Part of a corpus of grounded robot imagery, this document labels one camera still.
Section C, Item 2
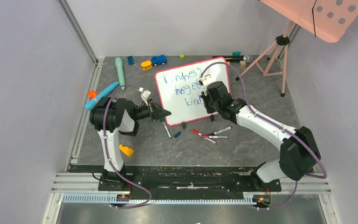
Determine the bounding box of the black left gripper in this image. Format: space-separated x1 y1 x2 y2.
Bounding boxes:
132 98 170 121

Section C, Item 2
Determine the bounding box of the blue marker cap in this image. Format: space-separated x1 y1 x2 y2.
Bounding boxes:
174 131 181 138

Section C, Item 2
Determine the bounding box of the pink framed whiteboard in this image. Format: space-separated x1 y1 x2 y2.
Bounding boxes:
155 57 226 126

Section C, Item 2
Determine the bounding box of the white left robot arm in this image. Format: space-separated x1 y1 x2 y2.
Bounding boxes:
89 97 172 190

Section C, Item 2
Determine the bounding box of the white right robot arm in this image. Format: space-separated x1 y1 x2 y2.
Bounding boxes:
200 81 321 190

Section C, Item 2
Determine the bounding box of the green capped marker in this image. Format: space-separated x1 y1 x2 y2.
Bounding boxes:
160 119 172 139

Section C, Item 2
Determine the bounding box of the black capped marker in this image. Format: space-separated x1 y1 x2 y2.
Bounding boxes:
208 126 233 136

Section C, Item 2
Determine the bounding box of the red capped marker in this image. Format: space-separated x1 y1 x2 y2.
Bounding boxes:
192 129 217 145

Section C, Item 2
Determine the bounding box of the purple capped marker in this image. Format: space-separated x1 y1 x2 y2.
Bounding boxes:
201 135 229 139

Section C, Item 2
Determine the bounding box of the wooden cube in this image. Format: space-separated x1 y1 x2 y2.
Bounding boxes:
239 61 247 68

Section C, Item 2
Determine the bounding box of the yellow oval toy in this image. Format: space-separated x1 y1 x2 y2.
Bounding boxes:
141 60 153 70

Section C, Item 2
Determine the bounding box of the orange wedge block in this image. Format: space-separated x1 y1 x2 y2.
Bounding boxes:
119 144 134 157

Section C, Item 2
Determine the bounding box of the teal block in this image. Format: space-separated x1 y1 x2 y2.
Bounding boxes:
232 51 241 56

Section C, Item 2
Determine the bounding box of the blue toy car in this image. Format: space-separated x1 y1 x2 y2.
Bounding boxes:
151 55 167 66

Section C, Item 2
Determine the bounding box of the dark blue block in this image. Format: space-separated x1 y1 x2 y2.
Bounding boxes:
127 56 134 65

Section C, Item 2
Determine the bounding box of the teal toy microphone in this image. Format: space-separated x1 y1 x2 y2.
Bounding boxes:
115 57 125 91

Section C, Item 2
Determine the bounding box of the small orange toy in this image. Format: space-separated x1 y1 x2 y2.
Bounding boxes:
88 91 98 99

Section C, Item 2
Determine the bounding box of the large light blue marker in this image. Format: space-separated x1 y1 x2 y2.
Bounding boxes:
84 82 119 111

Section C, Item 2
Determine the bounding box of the pink tripod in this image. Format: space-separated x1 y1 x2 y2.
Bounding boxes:
235 21 295 97

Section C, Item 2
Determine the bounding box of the pink perforated panel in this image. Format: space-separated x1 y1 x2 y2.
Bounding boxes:
261 0 358 43

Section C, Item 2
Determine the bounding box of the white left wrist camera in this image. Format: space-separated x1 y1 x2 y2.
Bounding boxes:
139 87 151 104

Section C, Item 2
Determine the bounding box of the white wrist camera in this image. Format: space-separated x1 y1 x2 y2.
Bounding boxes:
139 87 151 104
198 74 216 91

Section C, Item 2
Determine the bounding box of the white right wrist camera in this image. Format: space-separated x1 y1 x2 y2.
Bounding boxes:
198 74 216 91

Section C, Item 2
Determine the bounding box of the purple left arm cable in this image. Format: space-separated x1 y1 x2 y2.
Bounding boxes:
103 85 152 210

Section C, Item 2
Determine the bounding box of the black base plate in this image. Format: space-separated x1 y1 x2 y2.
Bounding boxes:
98 166 282 200

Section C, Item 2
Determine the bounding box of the white toothed cable rail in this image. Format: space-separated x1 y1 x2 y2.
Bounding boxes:
62 193 256 205

